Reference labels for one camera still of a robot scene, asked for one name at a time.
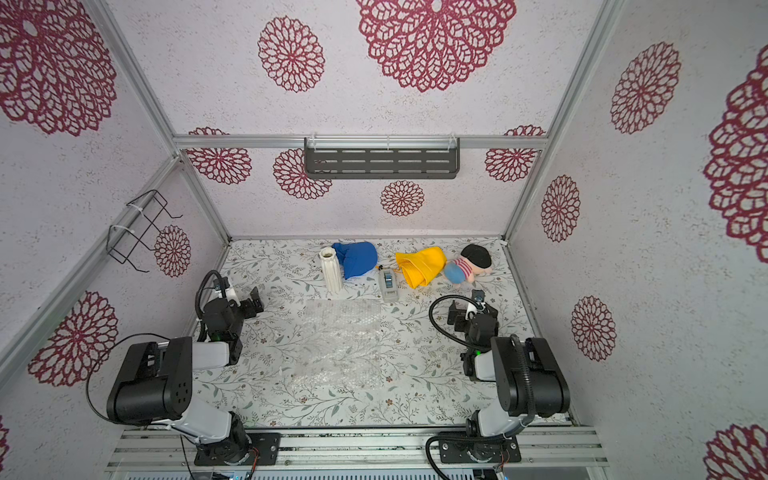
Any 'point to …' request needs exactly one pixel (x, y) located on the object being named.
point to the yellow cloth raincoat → (420, 267)
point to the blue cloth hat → (357, 258)
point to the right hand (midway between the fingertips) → (471, 299)
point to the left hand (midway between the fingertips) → (244, 292)
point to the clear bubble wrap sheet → (340, 345)
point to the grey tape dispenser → (388, 284)
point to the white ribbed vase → (331, 270)
